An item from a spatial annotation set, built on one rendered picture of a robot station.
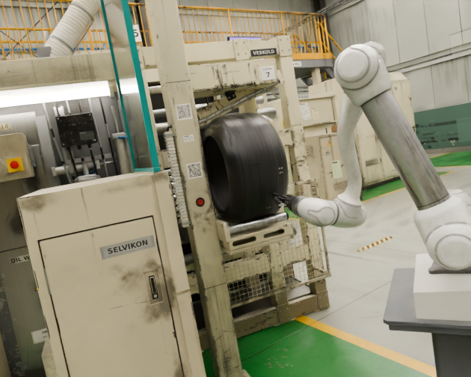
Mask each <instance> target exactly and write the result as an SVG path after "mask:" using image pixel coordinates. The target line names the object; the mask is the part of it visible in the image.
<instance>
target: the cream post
mask: <svg viewBox="0 0 471 377"><path fill-rule="evenodd" d="M145 4H146V8H147V16H148V20H149V24H150V32H151V36H152V40H153V48H154V52H155V57H156V63H157V68H158V75H159V80H160V84H161V92H162V96H163V100H164V107H165V112H166V116H167V124H168V126H170V124H171V123H172V124H173V129H170V128H169V131H171V132H172V133H174V136H173V137H171V138H173V141H174V145H175V151H176V153H174V154H176V156H175V157H176V158H177V161H178V163H175V164H178V166H177V167H179V169H178V170H179V173H178V174H180V176H178V177H181V178H182V180H181V184H182V185H181V186H182V188H181V189H182V190H183V194H184V195H183V196H184V198H183V199H185V201H183V202H185V205H186V212H187V214H186V215H188V217H186V218H188V220H189V221H190V222H191V225H189V227H187V228H188V235H189V240H190V244H191V252H192V256H193V260H194V267H195V272H196V276H197V283H198V288H199V292H200V300H201V304H202V308H203V315H204V320H205V324H206V332H207V336H208V340H209V348H210V352H211V356H212V361H213V366H214V372H215V377H244V375H243V371H242V366H241V358H240V354H239V350H238V342H237V337H236V330H235V326H234V321H233V316H232V308H231V304H230V296H229V291H228V287H227V279H226V275H225V270H224V262H223V257H222V253H221V246H220V241H219V238H218V231H217V227H216V220H215V212H214V207H213V203H212V195H211V191H210V186H209V180H208V174H207V170H206V162H205V157H204V153H203V145H202V141H201V136H200V128H199V123H198V119H197V111H196V107H195V102H194V95H193V90H192V86H191V78H190V73H189V68H188V61H187V57H186V52H185V44H184V40H183V36H182V27H181V23H180V18H179V11H178V6H177V2H176V0H145ZM186 103H190V105H191V113H192V117H193V118H192V119H186V120H178V119H177V115H176V107H175V105H180V104H186ZM186 135H193V136H194V141H187V142H184V138H183V136H186ZM195 162H200V163H201V168H202V172H203V177H198V178H194V179H188V172H187V168H186V165H187V164H191V163H195ZM199 199H202V200H203V204H202V205H199V204H198V203H197V201H198V200H199Z"/></svg>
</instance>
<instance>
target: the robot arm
mask: <svg viewBox="0 0 471 377"><path fill-rule="evenodd" d="M385 62H386V50H385V48H384V47H383V46H382V45H381V44H379V43H376V42H368V43H364V44H357V45H353V46H349V47H348V48H347V49H345V50H344V51H343V52H341V53H340V54H339V56H338V57H337V59H336V61H335V64H334V70H333V71H334V76H335V79H336V80H337V82H338V83H339V84H340V87H341V89H343V90H344V92H343V95H342V105H341V109H340V113H339V120H338V126H337V141H338V145H339V151H340V153H341V157H342V161H343V164H344V167H345V172H346V175H347V178H348V185H347V188H346V190H345V191H344V192H343V193H342V194H339V195H338V196H337V198H336V199H335V200H333V201H330V200H323V199H320V198H313V197H311V198H309V197H304V196H294V195H290V194H287V195H286V196H285V195H281V194H278V193H276V192H275V193H273V199H275V203H276V204H277V205H278V208H281V207H282V206H285V207H288V208H289V210H290V211H291V212H293V213H294V214H295V215H296V216H299V217H300V218H302V219H303V220H305V221H306V222H308V223H310V224H312V225H315V226H318V227H326V226H328V225H329V226H334V227H341V228H352V227H358V226H360V225H361V224H363V223H364V222H365V220H366V217H367V213H366V210H365V208H364V207H363V206H362V203H361V201H360V192H361V187H362V177H361V173H360V166H359V162H358V158H357V151H356V147H355V143H354V130H355V128H356V125H357V122H358V121H359V119H360V117H361V115H362V114H363V112H364V114H365V116H366V117H367V119H368V121H369V122H370V124H371V126H372V128H373V129H374V131H375V134H376V135H377V137H378V139H379V141H380V142H381V144H382V146H383V148H384V149H385V151H386V153H387V155H388V156H389V158H390V161H391V162H392V164H393V166H394V168H395V169H396V171H397V173H398V175H399V176H400V178H401V180H402V182H403V183H404V186H405V187H406V189H407V191H408V193H409V194H410V196H411V198H412V200H413V202H414V203H415V205H416V207H417V209H416V211H415V213H414V217H413V220H414V222H415V224H416V227H417V229H418V231H419V233H420V236H421V237H422V240H423V242H424V244H425V246H426V248H427V252H428V255H429V256H430V258H431V259H432V260H433V263H432V266H431V267H430V268H429V269H428V273H429V274H431V275H436V274H471V197H470V196H469V195H468V194H467V193H466V192H464V191H462V190H460V189H449V190H447V189H446V187H445V186H444V184H443V182H442V180H441V179H440V177H439V175H438V173H437V171H436V170H435V168H434V166H433V165H432V163H431V160H430V159H429V158H428V155H427V153H426V152H425V150H424V148H423V147H422V145H421V143H420V141H419V139H418V138H417V136H416V134H415V132H414V131H413V129H412V127H411V125H410V124H409V122H408V120H407V118H406V117H405V115H404V112H403V111H402V110H401V107H400V105H399V104H398V102H397V100H396V99H395V97H394V95H393V93H392V91H391V90H390V89H391V88H392V81H391V78H390V76H389V73H388V72H387V69H386V67H385Z"/></svg>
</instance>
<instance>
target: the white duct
mask: <svg viewBox="0 0 471 377"><path fill-rule="evenodd" d="M100 6H101V3H100V0H73V1H72V2H71V3H70V6H69V8H68V9H67V11H66V12H65V14H64V16H63V17H62V18H61V20H60V22H59V23H58V25H57V26H56V28H55V30H54V31H53V33H52V34H51V35H50V36H49V39H48V40H47V41H46V44H45V45H44V46H51V48H52V49H51V54H50V57H57V56H67V55H70V54H71V52H72V51H73V50H74V47H75V46H76V44H77V42H78V41H79V39H80V38H81V36H82V35H83V33H84V31H85V30H86V28H87V27H88V26H89V24H90V22H91V21H92V18H93V17H94V16H95V14H96V12H97V11H98V9H99V8H100Z"/></svg>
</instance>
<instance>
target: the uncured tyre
mask: <svg viewBox="0 0 471 377"><path fill-rule="evenodd" d="M202 145H203V153H204V157H205V162H206V170H207V174H208V180H209V186H210V191H211V195H212V203H213V205H214V208H215V209H216V211H217V213H218V214H219V216H220V217H222V218H223V219H224V220H226V221H228V222H229V223H231V224H237V223H240V222H243V221H249V220H253V219H256V218H261V217H265V216H268V215H273V214H276V213H277V212H278V211H279V210H280V208H278V205H277V204H276V203H275V199H273V193H275V192H276V193H278V194H281V195H285V196H286V195H287V191H288V184H289V172H288V165H287V160H286V154H285V150H284V148H283V144H282V141H281V140H280V136H279V135H278V133H277V131H276V129H275V128H274V127H273V126H272V125H271V124H270V123H269V122H268V121H267V120H266V119H265V118H264V117H263V116H262V115H260V114H256V113H251V112H248V113H243V114H233V115H227V116H222V117H217V118H215V119H214V120H212V121H211V122H210V123H209V125H208V126H207V127H206V129H205V130H204V133H203V138H202ZM259 163H261V164H260V165H255V164H259ZM248 165H252V166H248ZM280 166H283V173H284V174H281V175H279V171H278V167H280ZM267 206H271V208H270V209H265V208H266V207H267Z"/></svg>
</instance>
